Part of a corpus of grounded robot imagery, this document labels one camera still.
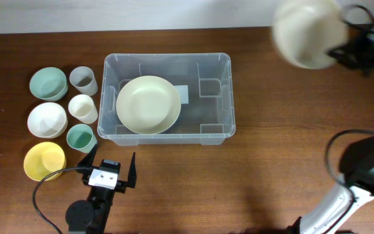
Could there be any green cup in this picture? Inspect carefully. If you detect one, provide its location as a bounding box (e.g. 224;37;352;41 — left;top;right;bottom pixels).
66;124;97;153

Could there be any white small bowl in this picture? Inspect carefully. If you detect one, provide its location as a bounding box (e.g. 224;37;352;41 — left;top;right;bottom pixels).
27;102;68;138

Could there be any white label in bin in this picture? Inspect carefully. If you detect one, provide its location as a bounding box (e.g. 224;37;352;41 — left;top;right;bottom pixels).
175;85;189;105

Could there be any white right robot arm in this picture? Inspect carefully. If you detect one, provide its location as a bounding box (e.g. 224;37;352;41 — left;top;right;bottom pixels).
286;28;374;233

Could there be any green small bowl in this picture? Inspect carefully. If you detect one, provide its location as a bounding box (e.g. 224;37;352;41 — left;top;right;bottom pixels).
29;67;68;101

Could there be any grey cup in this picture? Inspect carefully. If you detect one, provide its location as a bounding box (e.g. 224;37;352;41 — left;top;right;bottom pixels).
69;66;98;96

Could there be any clear plastic storage bin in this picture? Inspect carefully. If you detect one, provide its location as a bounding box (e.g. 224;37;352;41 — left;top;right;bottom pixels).
97;53;236;146

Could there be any cream cup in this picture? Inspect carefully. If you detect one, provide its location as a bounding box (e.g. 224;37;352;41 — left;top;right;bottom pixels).
68;94;98;124

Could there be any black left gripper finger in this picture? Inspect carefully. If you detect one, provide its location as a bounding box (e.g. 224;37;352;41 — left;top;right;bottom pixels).
127;152;137;189
77;144;98;168

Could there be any blue bowl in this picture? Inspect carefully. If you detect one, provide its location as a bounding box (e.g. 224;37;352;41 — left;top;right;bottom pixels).
161;112;181;134

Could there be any yellow small bowl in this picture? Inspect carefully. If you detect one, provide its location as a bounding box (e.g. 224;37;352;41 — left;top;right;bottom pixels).
23;142;66;181

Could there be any cream bowl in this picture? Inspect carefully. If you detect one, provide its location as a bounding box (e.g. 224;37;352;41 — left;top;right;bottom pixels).
271;0;348;70
116;75;181;135

